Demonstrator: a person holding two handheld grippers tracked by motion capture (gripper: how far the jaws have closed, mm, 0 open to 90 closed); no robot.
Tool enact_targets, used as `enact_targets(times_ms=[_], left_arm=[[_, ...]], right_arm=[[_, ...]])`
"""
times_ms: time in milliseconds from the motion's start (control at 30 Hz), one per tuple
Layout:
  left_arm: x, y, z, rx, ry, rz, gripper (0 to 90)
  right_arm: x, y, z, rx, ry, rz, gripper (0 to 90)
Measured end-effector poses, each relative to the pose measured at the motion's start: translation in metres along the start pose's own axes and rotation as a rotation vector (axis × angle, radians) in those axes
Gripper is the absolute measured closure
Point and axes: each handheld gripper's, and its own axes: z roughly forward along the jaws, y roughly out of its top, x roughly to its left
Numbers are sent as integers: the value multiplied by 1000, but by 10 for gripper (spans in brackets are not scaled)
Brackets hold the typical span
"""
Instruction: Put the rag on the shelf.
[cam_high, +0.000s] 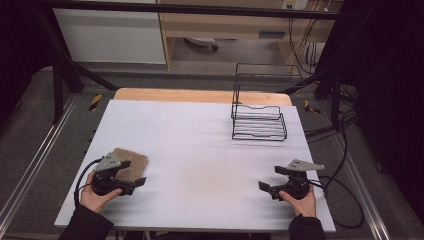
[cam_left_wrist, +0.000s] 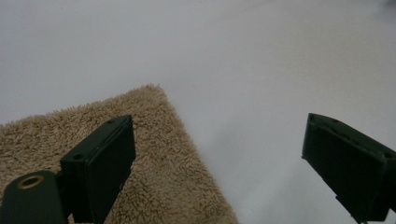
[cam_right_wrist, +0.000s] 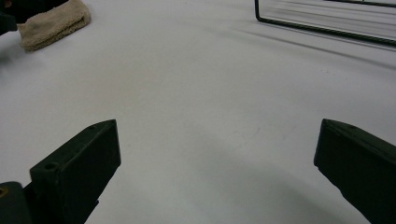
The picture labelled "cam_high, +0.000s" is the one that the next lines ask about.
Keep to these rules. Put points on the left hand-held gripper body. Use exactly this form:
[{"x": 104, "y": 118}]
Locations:
[{"x": 106, "y": 162}]

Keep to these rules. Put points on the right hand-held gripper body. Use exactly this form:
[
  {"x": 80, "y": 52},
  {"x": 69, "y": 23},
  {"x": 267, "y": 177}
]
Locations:
[{"x": 297, "y": 185}]

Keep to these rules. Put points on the brown towel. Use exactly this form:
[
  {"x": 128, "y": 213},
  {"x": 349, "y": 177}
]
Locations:
[{"x": 135, "y": 163}]

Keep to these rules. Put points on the person's right hand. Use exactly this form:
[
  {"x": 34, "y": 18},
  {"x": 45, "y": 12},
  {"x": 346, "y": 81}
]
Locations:
[{"x": 303, "y": 205}]

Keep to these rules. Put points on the person's left hand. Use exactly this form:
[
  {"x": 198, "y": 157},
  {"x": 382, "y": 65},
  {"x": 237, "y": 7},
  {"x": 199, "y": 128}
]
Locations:
[{"x": 95, "y": 200}]

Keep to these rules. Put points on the white table cover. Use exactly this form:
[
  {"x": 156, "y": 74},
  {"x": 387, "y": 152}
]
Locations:
[{"x": 200, "y": 150}]

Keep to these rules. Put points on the black metal stand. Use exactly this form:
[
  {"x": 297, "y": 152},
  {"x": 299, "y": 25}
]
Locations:
[
  {"x": 336, "y": 96},
  {"x": 58, "y": 90}
]

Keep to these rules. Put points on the wooden table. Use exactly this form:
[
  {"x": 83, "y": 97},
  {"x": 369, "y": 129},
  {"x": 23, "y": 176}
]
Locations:
[{"x": 186, "y": 95}]

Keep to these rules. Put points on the white cabinet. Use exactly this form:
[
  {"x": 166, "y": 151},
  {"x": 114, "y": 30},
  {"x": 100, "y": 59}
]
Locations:
[{"x": 113, "y": 40}]

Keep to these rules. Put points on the black curtain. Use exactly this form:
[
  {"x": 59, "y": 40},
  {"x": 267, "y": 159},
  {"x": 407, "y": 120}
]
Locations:
[
  {"x": 16, "y": 50},
  {"x": 386, "y": 83}
]

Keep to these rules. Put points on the office chair base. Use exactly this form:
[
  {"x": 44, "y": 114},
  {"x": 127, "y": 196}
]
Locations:
[{"x": 203, "y": 41}]

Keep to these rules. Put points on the light wooden desk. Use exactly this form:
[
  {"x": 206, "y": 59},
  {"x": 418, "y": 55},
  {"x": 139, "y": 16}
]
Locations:
[{"x": 230, "y": 28}]

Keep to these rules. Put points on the white power outlet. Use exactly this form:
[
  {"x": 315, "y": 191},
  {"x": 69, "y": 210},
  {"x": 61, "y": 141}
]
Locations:
[{"x": 295, "y": 4}]

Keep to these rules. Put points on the aluminium floor rail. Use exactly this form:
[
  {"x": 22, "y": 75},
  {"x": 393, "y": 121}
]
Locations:
[
  {"x": 363, "y": 196},
  {"x": 36, "y": 160}
]

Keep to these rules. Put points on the black horizontal frame bar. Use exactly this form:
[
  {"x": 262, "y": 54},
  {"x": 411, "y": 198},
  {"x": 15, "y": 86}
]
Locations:
[{"x": 200, "y": 10}]

